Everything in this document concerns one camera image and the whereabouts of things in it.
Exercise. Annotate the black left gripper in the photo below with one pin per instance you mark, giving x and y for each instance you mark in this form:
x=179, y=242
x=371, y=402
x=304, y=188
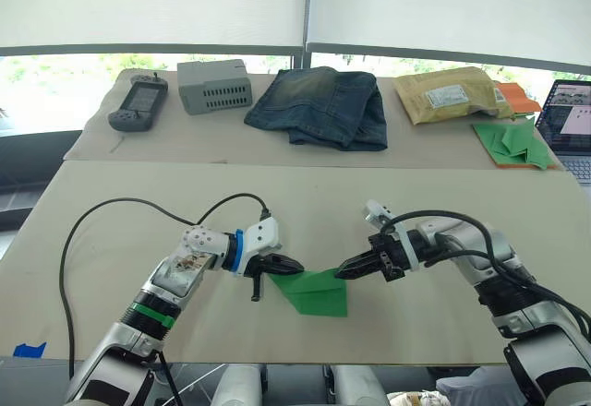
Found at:
x=257, y=270

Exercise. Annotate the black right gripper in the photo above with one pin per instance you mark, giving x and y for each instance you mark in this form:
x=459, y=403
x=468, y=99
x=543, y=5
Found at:
x=391, y=258

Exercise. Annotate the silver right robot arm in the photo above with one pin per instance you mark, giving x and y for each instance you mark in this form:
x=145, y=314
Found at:
x=545, y=346

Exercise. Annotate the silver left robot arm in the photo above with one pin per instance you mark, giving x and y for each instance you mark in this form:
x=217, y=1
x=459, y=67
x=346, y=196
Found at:
x=157, y=281

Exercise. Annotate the green paper sheet stack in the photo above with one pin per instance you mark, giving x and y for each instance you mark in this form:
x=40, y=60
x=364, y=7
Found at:
x=489, y=140

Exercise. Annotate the green folded paper airplane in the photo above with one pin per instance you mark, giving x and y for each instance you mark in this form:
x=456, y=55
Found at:
x=517, y=136

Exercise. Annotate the orange paper sheet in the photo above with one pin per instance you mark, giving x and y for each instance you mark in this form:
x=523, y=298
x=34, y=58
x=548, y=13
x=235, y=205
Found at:
x=519, y=97

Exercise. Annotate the grey rounded shape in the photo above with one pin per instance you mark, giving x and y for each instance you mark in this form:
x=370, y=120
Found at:
x=358, y=385
x=240, y=385

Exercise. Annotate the folded blue jeans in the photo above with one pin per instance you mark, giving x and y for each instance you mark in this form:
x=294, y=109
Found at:
x=318, y=106

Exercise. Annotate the pale blue cloth bundle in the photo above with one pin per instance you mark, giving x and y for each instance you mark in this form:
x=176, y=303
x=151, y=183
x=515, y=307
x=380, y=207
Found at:
x=475, y=387

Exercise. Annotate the tan padded mailer envelope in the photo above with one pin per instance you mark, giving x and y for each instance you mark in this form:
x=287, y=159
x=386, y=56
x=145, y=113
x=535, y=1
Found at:
x=448, y=94

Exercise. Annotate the grey vented plastic box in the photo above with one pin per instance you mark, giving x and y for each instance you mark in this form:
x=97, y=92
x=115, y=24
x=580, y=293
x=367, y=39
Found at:
x=212, y=85

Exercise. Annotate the dark grey handheld controller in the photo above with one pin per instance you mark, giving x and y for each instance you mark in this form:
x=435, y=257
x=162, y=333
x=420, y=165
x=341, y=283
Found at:
x=138, y=101

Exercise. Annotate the open laptop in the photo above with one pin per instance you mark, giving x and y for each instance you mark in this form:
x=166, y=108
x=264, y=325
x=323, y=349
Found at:
x=570, y=115

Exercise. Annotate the blue tape strip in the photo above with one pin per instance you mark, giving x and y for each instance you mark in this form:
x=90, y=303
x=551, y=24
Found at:
x=30, y=349

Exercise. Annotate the white roller blind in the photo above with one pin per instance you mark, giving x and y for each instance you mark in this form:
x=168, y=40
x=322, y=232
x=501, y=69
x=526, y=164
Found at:
x=152, y=4
x=448, y=7

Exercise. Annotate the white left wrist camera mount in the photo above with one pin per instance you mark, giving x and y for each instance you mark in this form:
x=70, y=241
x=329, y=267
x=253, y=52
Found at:
x=263, y=237

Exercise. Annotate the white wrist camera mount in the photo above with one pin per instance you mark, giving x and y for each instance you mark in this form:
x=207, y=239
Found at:
x=376, y=210
x=263, y=237

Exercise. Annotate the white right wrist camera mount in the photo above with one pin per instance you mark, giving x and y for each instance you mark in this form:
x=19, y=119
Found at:
x=376, y=210

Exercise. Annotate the grey window frame post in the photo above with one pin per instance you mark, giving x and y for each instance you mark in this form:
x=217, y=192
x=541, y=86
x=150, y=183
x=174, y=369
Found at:
x=301, y=57

